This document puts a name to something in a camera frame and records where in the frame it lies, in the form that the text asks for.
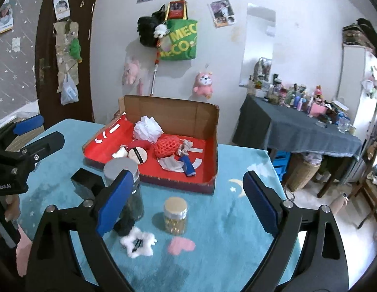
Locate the dark brown door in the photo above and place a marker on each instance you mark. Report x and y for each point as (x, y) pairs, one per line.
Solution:
(48, 103)

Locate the dark suitcase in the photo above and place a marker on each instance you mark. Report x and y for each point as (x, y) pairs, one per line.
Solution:
(360, 35)

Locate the clear glass cup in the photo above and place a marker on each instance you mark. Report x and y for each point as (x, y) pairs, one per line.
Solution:
(344, 125)

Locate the black bag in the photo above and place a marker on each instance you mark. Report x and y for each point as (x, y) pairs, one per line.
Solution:
(147, 30)

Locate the small jar with yellow contents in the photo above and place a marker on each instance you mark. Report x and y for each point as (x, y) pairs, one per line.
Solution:
(175, 219)

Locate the pink hamster plush toy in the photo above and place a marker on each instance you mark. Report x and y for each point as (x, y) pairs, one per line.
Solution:
(203, 83)

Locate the wicker basket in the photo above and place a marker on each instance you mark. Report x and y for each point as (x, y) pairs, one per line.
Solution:
(304, 173)

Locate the white wardrobe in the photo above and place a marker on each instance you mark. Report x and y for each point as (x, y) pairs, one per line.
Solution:
(358, 82)

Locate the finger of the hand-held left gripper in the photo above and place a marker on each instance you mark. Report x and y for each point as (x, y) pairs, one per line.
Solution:
(45, 144)
(28, 124)

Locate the white fluffy hair clip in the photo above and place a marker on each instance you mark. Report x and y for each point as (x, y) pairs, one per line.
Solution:
(145, 240)

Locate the group of cosmetic bottles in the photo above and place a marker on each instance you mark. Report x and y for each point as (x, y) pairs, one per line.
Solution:
(291, 97)

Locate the beige hanging door organizer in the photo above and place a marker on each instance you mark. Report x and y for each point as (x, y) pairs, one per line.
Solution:
(65, 51)

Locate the beige scrunchie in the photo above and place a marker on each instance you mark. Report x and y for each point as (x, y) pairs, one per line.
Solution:
(184, 147)

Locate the red mesh sponge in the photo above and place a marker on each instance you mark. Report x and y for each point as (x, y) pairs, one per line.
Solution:
(165, 147)

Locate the white mesh bath pouf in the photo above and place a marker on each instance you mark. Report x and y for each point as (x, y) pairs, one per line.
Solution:
(147, 129)

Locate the red yellow bag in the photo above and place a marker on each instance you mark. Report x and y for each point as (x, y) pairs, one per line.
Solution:
(176, 9)

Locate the pink rabbit plush toy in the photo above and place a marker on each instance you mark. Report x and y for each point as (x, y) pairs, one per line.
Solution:
(130, 71)

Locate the round beige powder puff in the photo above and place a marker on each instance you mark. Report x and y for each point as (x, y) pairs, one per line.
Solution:
(138, 155)

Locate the small white cloth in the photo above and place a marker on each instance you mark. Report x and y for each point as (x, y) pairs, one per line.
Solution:
(120, 152)

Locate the translucent plastic bag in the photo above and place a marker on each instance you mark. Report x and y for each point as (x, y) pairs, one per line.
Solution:
(69, 92)

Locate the person's left hand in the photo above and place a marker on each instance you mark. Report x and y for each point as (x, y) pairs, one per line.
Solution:
(12, 210)

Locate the paper photo on door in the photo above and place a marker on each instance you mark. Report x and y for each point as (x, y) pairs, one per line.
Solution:
(61, 7)

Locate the person's left forearm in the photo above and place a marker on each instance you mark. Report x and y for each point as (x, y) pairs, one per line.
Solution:
(2, 258)

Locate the wall mirror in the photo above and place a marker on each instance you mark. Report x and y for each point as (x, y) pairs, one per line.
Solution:
(258, 42)

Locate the orange white pole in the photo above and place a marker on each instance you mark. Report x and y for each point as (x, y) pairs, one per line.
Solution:
(154, 76)

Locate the table with grey cloth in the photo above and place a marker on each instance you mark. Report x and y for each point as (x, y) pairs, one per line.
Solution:
(282, 124)

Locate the photo wall poster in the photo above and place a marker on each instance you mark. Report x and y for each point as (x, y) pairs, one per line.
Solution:
(223, 12)

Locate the green tote bag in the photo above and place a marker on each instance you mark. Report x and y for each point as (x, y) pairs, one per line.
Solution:
(182, 42)

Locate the white tissue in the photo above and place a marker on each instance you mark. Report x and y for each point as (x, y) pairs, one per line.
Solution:
(171, 164)

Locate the black box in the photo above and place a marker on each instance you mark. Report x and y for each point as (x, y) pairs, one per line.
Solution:
(85, 182)

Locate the blue plastic crate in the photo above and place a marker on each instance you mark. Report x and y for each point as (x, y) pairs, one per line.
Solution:
(280, 162)

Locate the green plush toy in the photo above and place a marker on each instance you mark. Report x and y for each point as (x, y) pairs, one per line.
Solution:
(75, 50)

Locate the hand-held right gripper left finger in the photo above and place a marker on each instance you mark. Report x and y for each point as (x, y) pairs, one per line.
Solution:
(115, 200)

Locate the blue cloth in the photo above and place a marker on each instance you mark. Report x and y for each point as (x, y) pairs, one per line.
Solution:
(188, 165)

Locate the framed wall photo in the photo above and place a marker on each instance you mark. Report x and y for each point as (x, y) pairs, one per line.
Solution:
(2, 16)

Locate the tall glass jar metal lid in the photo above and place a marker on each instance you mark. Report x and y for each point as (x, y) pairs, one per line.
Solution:
(137, 200)

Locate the red cardboard box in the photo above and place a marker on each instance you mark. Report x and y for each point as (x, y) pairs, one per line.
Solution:
(206, 158)

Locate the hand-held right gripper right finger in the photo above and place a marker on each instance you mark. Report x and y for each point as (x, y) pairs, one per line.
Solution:
(261, 200)

